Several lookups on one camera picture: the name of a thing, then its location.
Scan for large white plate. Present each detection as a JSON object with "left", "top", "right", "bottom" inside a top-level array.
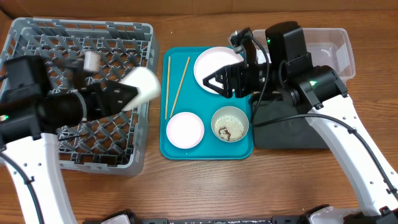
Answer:
[{"left": 193, "top": 47, "right": 244, "bottom": 94}]

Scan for white cup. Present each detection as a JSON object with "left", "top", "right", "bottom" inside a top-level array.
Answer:
[{"left": 120, "top": 67, "right": 161, "bottom": 111}]

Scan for wooden chopstick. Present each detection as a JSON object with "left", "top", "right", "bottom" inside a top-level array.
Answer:
[
  {"left": 170, "top": 57, "right": 190, "bottom": 118},
  {"left": 165, "top": 56, "right": 171, "bottom": 120}
]

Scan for grey-green bowl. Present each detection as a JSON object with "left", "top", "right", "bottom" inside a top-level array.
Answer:
[{"left": 211, "top": 106, "right": 249, "bottom": 142}]

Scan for rice and food leftovers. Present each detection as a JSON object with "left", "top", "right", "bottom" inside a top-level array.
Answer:
[{"left": 214, "top": 115, "right": 245, "bottom": 142}]

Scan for small pink saucer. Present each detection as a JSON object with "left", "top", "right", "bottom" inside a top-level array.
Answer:
[{"left": 166, "top": 112, "right": 205, "bottom": 149}]

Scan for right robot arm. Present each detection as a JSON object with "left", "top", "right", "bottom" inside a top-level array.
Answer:
[{"left": 203, "top": 21, "right": 397, "bottom": 223}]

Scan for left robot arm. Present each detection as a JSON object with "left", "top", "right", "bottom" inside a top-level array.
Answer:
[{"left": 1, "top": 52, "right": 160, "bottom": 223}]

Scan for grey dishwasher rack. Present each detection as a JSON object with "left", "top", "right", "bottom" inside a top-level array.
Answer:
[{"left": 1, "top": 17, "right": 160, "bottom": 176}]

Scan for teal serving tray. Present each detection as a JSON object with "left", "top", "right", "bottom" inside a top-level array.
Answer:
[{"left": 159, "top": 47, "right": 254, "bottom": 160}]

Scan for black tray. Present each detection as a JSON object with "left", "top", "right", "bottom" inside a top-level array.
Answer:
[{"left": 253, "top": 93, "right": 328, "bottom": 149}]

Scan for clear plastic bin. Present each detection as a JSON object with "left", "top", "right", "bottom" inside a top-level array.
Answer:
[{"left": 250, "top": 27, "right": 356, "bottom": 82}]

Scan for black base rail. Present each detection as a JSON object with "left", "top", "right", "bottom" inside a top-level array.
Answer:
[{"left": 83, "top": 207, "right": 397, "bottom": 224}]

